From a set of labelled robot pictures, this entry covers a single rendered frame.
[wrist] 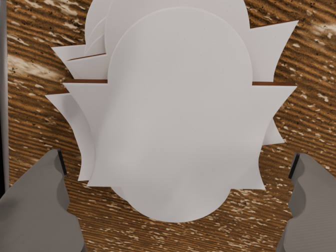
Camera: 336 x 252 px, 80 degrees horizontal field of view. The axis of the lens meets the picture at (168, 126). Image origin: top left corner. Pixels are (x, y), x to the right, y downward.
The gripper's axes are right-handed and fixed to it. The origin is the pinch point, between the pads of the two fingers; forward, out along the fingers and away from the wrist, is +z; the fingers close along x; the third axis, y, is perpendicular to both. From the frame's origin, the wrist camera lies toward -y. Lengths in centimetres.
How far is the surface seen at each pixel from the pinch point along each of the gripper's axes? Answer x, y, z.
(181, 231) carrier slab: 1.1, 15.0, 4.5
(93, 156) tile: -6.1, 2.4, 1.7
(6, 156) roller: -17.3, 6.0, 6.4
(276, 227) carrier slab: 11.8, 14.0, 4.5
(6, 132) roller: -16.3, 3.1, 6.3
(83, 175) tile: -7.2, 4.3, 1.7
